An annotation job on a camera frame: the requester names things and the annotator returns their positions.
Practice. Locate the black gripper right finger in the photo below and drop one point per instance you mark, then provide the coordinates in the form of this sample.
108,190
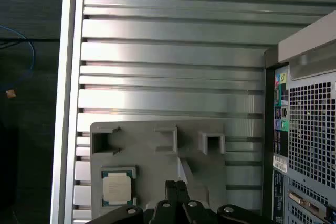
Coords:
194,213

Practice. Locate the open dark PC case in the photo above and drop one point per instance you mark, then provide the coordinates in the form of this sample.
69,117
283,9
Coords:
309,119

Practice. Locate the grey plastic parts rack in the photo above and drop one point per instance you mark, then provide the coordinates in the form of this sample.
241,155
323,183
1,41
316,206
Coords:
147,161

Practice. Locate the small orange floor scrap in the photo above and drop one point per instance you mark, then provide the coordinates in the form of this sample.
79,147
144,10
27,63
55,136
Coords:
11,94

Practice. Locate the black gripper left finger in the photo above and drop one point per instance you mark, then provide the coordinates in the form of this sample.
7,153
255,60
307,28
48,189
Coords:
161,213

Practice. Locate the CPU with silver top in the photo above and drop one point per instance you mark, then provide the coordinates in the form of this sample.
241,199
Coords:
116,187

